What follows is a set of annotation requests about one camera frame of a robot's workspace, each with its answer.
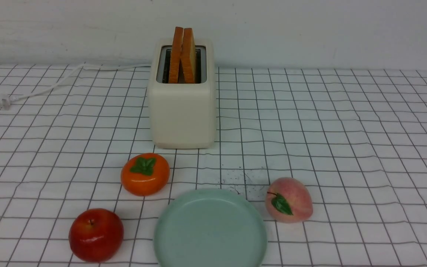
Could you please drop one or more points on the red apple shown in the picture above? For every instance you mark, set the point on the red apple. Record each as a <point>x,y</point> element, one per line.
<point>96,235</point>

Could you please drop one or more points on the white grid tablecloth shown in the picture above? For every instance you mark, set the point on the white grid tablecloth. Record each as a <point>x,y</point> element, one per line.
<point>357,139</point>

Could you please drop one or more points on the toast slice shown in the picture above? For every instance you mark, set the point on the toast slice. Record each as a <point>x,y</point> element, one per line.
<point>188,56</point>
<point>175,55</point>

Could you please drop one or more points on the pale green plate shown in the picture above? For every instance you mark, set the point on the pale green plate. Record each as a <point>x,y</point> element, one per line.
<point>210,228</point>

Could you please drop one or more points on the orange persimmon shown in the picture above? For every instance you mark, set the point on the orange persimmon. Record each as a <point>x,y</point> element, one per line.
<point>145,174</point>

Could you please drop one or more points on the pink peach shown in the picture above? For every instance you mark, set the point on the pink peach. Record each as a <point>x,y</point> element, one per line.
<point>287,200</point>

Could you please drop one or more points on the cream white toaster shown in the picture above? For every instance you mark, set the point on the cream white toaster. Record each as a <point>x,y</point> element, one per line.
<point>183,115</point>

